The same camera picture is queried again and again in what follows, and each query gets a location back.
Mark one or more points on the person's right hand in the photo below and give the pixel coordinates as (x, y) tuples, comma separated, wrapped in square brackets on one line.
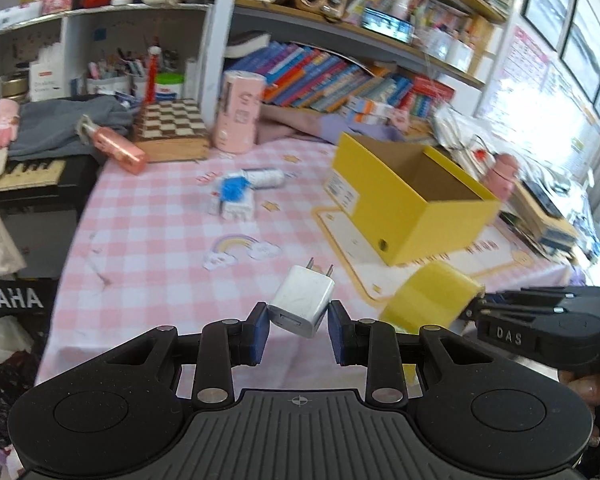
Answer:
[(587, 390)]

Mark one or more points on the white spray bottle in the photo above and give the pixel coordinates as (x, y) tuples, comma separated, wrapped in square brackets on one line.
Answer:
[(265, 178)]

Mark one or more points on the pink spray bottle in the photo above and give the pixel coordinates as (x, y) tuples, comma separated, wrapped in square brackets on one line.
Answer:
[(115, 145)]

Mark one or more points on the phone with lit screen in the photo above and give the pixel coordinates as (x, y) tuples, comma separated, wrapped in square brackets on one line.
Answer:
[(387, 25)]

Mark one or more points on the pink cylindrical humidifier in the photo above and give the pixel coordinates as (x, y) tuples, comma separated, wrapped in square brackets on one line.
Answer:
[(237, 110)]

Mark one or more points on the pink pig plush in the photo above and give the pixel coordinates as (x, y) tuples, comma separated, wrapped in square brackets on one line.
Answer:
[(401, 120)]

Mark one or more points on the white green-lidded tub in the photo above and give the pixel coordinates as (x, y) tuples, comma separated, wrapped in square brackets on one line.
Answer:
[(170, 87)]

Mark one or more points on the alphabet wall poster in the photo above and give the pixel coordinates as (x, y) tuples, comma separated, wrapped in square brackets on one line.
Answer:
[(522, 70)]

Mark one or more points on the red book set box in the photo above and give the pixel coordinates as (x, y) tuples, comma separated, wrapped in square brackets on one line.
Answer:
[(432, 97)]

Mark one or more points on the pink water bottle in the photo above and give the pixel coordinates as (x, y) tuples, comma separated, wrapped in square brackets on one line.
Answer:
[(502, 175)]

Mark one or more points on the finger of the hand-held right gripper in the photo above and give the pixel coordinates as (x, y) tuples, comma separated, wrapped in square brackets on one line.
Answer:
[(530, 317), (550, 295)]

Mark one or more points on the black piano keyboard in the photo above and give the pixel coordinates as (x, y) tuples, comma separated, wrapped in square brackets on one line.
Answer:
[(35, 175)]

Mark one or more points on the white yellow-edged desk mat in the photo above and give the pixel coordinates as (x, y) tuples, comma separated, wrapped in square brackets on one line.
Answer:
[(345, 245)]

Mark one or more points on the small red white box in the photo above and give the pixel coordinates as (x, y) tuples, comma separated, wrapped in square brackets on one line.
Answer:
[(215, 204)]

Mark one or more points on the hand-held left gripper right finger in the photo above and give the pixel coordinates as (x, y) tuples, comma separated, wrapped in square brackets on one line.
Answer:
[(336, 335)]

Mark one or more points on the pink patterned box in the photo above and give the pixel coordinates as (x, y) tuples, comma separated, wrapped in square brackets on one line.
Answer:
[(58, 0)]

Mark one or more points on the yellow tape roll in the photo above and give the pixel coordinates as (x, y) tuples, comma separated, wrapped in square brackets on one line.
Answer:
[(430, 295)]

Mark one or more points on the black picture frames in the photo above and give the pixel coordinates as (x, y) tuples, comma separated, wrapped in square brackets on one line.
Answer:
[(575, 35)]

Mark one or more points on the pink checked desktop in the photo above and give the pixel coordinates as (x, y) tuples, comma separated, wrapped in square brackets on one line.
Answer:
[(155, 270)]

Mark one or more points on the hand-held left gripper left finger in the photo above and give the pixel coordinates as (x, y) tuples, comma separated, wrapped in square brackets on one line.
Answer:
[(260, 335)]

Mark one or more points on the grey cloth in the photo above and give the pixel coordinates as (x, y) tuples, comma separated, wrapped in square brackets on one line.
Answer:
[(60, 120)]

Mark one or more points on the orange white medicine box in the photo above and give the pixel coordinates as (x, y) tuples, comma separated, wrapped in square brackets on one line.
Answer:
[(367, 117), (375, 106)]

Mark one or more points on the black instrument case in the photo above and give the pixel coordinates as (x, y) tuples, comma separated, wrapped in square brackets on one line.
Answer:
[(15, 300)]

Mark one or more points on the wooden chessboard box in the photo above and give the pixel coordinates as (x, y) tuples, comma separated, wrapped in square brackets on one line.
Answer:
[(172, 127)]

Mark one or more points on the white shelf unit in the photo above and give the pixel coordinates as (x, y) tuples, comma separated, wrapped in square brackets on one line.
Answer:
[(215, 35)]

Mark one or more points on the purple cloth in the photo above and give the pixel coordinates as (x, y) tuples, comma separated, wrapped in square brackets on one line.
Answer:
[(305, 127)]

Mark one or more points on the white carton box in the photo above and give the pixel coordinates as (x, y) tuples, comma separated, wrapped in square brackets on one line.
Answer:
[(45, 75)]

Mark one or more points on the row of colourful books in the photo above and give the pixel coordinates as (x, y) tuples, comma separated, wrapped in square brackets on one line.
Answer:
[(325, 77)]

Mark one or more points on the white charger plug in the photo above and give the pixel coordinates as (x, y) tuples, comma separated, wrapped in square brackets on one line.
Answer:
[(302, 295)]

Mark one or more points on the pen holder with pens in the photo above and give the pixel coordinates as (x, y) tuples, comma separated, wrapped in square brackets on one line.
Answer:
[(117, 72)]

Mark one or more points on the clear plastic bags pile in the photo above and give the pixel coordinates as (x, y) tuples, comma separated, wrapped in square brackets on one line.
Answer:
[(460, 132)]

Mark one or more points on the yellow cardboard box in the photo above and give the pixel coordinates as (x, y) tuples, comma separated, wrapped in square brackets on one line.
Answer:
[(375, 180)]

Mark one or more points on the stack of brown envelopes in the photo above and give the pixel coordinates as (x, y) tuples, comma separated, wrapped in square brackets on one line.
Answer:
[(545, 230)]

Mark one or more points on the blue plastic bag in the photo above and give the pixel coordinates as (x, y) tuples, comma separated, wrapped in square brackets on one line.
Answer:
[(235, 187)]

